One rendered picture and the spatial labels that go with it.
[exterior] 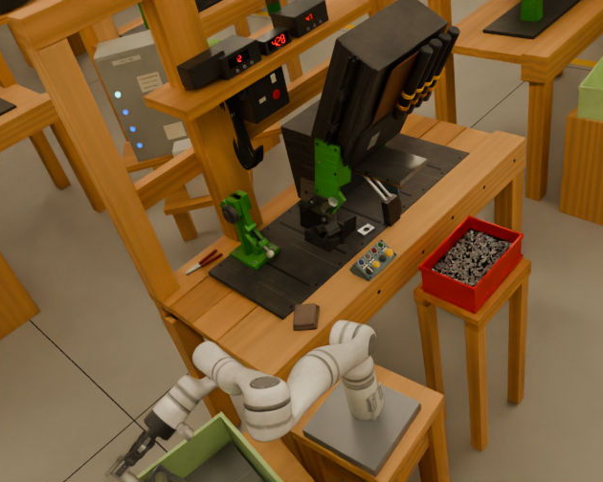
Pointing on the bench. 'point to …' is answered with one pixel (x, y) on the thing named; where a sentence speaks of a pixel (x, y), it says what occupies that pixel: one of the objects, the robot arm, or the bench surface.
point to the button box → (371, 262)
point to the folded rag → (305, 317)
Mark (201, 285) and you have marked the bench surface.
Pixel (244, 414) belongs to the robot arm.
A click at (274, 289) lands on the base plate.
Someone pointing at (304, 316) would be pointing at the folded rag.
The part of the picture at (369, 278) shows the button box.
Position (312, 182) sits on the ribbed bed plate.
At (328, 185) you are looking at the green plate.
